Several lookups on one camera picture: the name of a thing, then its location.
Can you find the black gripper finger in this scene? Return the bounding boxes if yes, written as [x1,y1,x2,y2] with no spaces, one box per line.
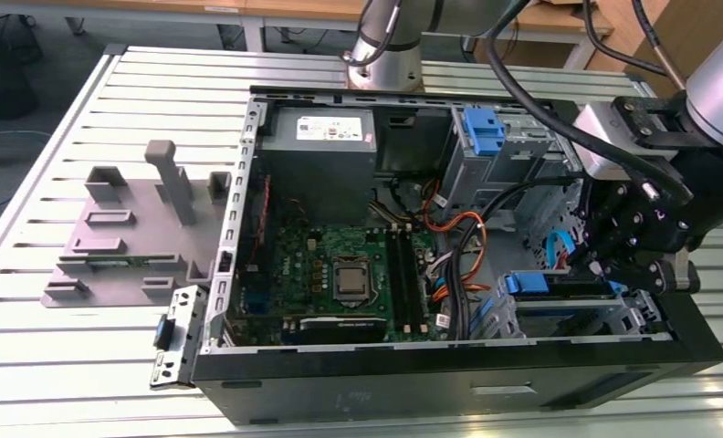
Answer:
[590,236,680,293]
[566,180,656,277]

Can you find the blue SATA wire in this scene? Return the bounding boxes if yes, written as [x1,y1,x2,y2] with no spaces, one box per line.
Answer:
[544,228,581,275]

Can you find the hard disk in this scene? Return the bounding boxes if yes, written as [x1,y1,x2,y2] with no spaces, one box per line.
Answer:
[470,271,634,339]

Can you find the metal disk bay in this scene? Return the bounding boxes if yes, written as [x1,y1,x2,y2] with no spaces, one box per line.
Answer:
[498,268,660,341]

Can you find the grey optical drive cage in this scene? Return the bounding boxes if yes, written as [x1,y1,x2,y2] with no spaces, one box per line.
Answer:
[443,105,582,215]

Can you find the blue drive latch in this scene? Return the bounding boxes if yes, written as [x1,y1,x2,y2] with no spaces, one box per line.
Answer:
[464,108,508,156]

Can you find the black RAM slot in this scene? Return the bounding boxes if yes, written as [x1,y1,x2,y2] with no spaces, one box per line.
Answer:
[401,223,431,337]
[385,223,413,337]

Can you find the wooden cabinet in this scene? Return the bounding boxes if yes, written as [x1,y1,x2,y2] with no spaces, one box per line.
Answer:
[586,0,723,92]

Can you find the silver CPU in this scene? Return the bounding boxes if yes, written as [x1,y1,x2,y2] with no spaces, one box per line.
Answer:
[335,266,369,293]

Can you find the CPU socket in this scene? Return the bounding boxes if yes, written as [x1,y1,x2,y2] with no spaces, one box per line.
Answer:
[329,254,377,309]

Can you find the black PC case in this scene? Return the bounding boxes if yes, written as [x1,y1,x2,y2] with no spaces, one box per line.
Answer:
[190,84,723,426]

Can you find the grey power supply unit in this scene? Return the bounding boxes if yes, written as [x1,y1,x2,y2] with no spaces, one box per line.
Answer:
[258,107,381,227]

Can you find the black graphics card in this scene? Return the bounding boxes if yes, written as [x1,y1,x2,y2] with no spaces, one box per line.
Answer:
[282,315,387,346]

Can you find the green motherboard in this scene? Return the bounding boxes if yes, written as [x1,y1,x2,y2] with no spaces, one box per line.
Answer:
[233,223,454,343]

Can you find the grey parts rack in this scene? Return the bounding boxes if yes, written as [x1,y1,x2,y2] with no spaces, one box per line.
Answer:
[40,140,235,309]

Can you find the green RAM stick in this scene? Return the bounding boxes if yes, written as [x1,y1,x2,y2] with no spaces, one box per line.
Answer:
[87,256,154,266]

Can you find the black mesh waste basket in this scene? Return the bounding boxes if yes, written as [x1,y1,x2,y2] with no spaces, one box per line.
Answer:
[0,13,44,120]

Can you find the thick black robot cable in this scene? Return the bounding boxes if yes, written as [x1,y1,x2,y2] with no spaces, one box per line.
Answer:
[482,0,698,204]

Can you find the black wrist bracket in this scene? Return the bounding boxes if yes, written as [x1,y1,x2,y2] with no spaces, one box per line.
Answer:
[609,93,714,154]

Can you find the orange red yellow wire bundle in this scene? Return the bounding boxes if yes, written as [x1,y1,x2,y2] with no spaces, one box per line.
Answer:
[423,210,492,285]

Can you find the short orange wire bundle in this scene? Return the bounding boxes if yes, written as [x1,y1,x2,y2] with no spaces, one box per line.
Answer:
[431,281,493,303]

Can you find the black cable bundle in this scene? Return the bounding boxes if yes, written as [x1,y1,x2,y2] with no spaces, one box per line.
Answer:
[446,175,580,342]

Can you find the wooden desk white frame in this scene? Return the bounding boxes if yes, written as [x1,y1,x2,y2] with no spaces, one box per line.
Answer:
[63,0,617,70]

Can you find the metal case bracket blue handle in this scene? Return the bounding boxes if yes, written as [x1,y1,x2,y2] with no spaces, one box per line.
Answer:
[148,283,210,390]

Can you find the white floor cable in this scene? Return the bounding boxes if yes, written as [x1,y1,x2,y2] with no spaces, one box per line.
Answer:
[0,130,54,150]

